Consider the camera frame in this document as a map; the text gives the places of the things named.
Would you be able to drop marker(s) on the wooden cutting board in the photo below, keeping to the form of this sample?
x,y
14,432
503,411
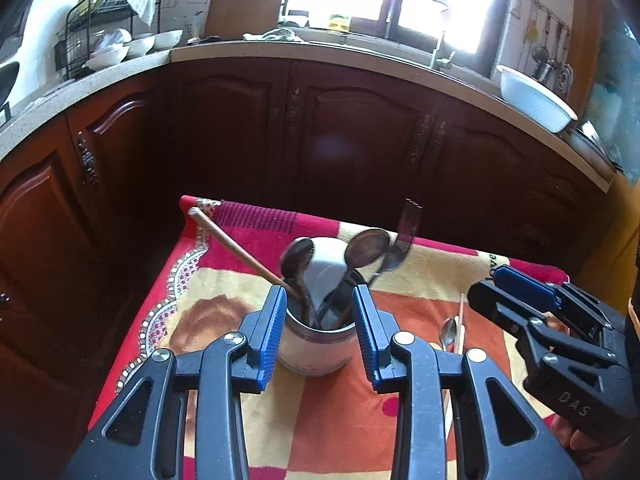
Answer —
x,y
245,12

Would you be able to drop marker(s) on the wooden chopstick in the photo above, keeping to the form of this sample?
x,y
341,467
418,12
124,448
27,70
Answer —
x,y
457,340
461,320
235,252

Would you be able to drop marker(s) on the white utensil cup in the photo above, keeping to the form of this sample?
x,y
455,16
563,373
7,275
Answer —
x,y
325,275

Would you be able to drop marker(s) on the green white rag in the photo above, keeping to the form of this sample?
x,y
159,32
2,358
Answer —
x,y
272,35

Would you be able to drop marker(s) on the metal faucet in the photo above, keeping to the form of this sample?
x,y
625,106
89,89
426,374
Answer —
x,y
440,40

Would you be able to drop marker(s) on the white bowl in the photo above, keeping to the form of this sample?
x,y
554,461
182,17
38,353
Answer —
x,y
168,39
140,45
107,57

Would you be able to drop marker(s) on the stone countertop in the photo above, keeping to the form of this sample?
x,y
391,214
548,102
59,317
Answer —
x,y
350,55

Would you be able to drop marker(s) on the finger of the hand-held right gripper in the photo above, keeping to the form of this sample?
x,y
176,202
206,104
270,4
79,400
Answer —
x,y
500,305
525,285

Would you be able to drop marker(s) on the metal fork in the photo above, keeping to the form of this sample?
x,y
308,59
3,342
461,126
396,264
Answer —
x,y
392,260
409,220

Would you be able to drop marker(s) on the hanging kitchen tools rail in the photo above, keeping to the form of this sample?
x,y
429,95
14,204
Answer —
x,y
547,55

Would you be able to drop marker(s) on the yellow jar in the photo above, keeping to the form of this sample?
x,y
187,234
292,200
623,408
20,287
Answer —
x,y
339,22

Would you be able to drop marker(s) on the printed fleece blanket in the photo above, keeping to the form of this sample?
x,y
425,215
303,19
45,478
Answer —
x,y
320,410

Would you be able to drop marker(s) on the person's right hand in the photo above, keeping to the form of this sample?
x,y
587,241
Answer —
x,y
567,435

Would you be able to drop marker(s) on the white plastic basin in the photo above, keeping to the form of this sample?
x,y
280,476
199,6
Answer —
x,y
535,97

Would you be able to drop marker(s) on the dark wooden kitchen cabinet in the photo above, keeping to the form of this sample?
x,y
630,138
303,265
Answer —
x,y
200,135

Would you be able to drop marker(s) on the small metal spoon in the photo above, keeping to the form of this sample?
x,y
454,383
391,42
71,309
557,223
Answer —
x,y
448,332

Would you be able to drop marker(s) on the metal bowl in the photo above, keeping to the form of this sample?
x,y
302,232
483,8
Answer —
x,y
590,147

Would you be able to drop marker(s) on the black wok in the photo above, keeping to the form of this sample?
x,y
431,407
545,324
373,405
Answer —
x,y
7,82

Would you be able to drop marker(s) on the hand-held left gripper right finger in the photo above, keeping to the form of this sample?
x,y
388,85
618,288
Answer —
x,y
365,340

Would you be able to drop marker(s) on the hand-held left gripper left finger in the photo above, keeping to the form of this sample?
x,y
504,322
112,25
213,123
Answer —
x,y
272,330

